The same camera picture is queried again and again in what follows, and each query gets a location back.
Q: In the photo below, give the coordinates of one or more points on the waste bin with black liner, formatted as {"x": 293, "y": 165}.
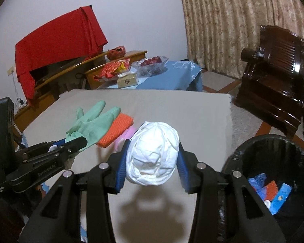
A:
{"x": 268, "y": 151}

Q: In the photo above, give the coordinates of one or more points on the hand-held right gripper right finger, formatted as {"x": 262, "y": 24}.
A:
{"x": 182, "y": 172}

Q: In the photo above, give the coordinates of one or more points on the blue white tube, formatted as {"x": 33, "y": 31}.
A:
{"x": 281, "y": 197}

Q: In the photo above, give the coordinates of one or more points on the dark wooden slatted armchair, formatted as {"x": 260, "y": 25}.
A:
{"x": 273, "y": 81}

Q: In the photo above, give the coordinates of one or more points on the black television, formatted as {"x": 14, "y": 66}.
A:
{"x": 55, "y": 68}

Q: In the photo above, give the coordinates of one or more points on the wooden television cabinet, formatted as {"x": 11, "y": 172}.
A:
{"x": 91, "y": 81}

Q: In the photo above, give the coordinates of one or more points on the red snack packet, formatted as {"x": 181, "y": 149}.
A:
{"x": 111, "y": 69}

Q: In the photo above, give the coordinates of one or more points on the blue plastic bag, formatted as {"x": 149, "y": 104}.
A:
{"x": 258, "y": 184}

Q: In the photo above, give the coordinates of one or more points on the red patterned bag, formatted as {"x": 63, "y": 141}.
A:
{"x": 116, "y": 52}

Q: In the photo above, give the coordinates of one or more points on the white wall socket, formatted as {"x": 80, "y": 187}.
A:
{"x": 11, "y": 70}

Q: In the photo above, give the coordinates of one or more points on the yellow snack packet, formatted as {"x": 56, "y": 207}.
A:
{"x": 121, "y": 66}

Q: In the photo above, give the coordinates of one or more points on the red apple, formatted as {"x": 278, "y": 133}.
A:
{"x": 156, "y": 60}
{"x": 145, "y": 62}

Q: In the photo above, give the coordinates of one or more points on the beige patterned curtain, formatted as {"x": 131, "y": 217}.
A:
{"x": 230, "y": 17}

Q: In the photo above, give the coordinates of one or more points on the blue embroidered tablecloth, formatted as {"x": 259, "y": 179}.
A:
{"x": 172, "y": 76}

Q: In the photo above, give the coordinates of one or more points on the pink face mask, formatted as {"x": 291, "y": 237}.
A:
{"x": 124, "y": 138}

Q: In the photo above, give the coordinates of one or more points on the orange foam net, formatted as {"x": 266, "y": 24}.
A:
{"x": 271, "y": 191}
{"x": 116, "y": 129}

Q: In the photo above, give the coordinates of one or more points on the red cloth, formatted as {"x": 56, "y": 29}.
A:
{"x": 58, "y": 38}

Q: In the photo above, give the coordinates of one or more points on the white tissue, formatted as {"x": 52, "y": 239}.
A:
{"x": 152, "y": 151}

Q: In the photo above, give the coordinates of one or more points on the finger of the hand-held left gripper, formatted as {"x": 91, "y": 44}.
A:
{"x": 40, "y": 148}
{"x": 73, "y": 144}

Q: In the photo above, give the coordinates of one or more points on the glass fruit bowl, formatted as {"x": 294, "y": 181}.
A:
{"x": 152, "y": 69}

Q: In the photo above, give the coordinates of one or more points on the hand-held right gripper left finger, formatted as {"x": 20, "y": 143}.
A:
{"x": 121, "y": 172}

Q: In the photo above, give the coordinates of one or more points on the beige tissue box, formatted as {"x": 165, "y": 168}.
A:
{"x": 126, "y": 81}

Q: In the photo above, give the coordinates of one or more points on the green rubber glove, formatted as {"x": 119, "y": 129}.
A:
{"x": 91, "y": 129}

